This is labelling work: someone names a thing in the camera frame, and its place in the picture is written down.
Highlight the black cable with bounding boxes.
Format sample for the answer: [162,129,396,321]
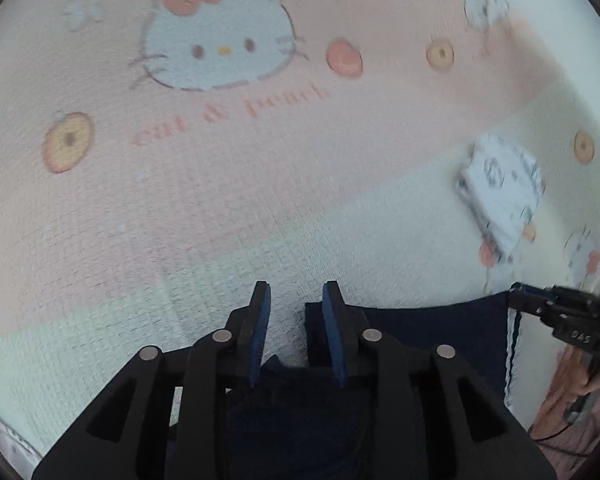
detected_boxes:
[529,409,599,457]

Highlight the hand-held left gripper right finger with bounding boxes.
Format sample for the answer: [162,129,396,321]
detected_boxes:
[323,281,556,480]

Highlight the navy striped shorts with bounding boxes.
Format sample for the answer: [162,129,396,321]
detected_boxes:
[220,290,523,480]

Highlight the white folded printed garment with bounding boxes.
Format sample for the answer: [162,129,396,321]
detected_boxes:
[455,134,546,261]

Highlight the pink printed garment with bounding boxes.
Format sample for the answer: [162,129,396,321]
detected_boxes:
[0,412,43,463]

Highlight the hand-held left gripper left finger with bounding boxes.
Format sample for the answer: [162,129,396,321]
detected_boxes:
[32,281,272,480]

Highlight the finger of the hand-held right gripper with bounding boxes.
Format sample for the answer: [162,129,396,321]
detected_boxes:
[508,293,562,331]
[511,283,600,312]

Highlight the pink cat printed blanket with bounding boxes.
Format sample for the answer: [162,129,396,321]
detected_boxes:
[0,0,600,480]

